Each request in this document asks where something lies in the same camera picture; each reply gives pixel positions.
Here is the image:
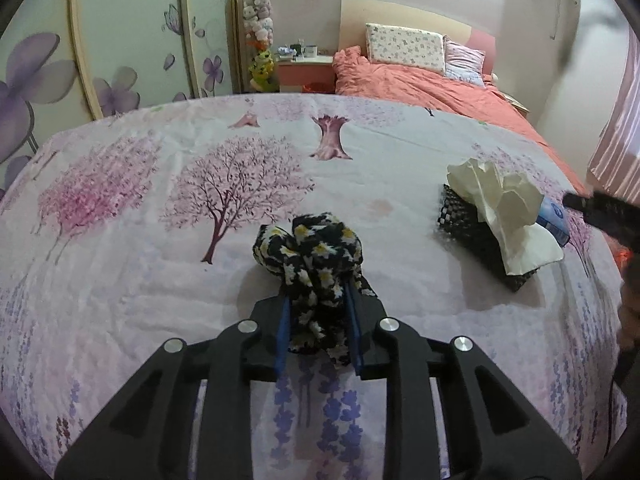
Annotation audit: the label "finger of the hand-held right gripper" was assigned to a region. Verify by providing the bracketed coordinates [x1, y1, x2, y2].
[562, 191, 640, 250]

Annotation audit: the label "yellow green plush toy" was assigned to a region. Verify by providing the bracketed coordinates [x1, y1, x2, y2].
[249, 46, 277, 93]

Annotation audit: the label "black daisy print cloth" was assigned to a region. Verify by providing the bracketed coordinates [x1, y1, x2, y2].
[252, 211, 378, 368]

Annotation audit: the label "blue packet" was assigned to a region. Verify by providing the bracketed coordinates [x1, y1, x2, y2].
[535, 196, 571, 247]

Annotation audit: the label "black woven box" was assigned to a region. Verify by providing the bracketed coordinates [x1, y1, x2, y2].
[436, 184, 541, 293]

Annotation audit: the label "cream and pink headboard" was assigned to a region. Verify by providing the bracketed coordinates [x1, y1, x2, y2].
[339, 0, 497, 78]

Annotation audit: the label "pink curtain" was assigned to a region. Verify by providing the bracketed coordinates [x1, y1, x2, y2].
[587, 35, 640, 202]

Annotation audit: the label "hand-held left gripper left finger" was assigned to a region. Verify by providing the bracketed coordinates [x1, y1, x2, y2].
[54, 296, 293, 480]

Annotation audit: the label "pink nightstand with mugs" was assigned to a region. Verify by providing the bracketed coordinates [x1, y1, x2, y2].
[276, 55, 336, 94]

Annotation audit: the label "orange duvet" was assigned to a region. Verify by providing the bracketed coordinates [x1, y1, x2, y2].
[332, 46, 586, 193]

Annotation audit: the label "floral white pillow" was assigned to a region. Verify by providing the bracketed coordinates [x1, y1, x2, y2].
[365, 23, 447, 75]

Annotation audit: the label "nightstand with book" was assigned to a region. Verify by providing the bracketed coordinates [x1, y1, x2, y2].
[501, 92, 531, 114]

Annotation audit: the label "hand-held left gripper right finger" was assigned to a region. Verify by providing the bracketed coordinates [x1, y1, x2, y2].
[344, 282, 583, 480]

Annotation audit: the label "floral wardrobe doors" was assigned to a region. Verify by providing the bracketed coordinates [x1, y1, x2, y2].
[0, 0, 240, 201]

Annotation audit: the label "pink striped pillow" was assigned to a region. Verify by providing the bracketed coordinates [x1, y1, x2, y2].
[444, 40, 487, 84]

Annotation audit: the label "tree print tablecloth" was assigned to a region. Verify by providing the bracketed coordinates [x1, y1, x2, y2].
[0, 94, 631, 480]

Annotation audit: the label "hanging plush toys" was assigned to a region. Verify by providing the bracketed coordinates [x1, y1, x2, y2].
[242, 0, 276, 46]

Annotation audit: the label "white tissue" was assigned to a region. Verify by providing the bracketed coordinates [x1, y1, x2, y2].
[446, 157, 565, 277]

